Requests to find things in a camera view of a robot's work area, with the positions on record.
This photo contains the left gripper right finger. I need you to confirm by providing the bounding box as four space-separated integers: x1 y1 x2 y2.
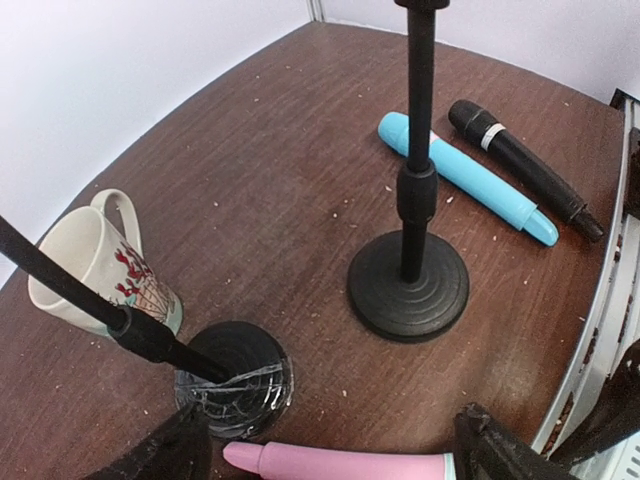
453 402 575 480

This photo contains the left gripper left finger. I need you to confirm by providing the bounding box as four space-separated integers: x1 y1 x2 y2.
85 405 212 479

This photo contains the pink toy microphone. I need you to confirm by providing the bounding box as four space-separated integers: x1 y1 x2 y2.
223 441 456 480

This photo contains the black microphone stand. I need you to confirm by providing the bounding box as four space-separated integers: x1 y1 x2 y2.
1 221 294 440
347 1 470 344

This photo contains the white ceramic mug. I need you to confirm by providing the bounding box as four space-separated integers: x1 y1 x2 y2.
39 189 183 334

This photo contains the blue toy microphone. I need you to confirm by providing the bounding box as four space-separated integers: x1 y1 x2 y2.
378 112 559 247

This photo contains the black toy microphone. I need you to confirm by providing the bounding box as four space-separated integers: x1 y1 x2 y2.
448 99 604 243

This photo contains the front aluminium rail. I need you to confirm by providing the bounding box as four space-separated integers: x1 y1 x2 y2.
532 91 639 479

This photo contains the left aluminium frame post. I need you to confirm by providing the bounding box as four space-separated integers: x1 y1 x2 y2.
305 0 325 22

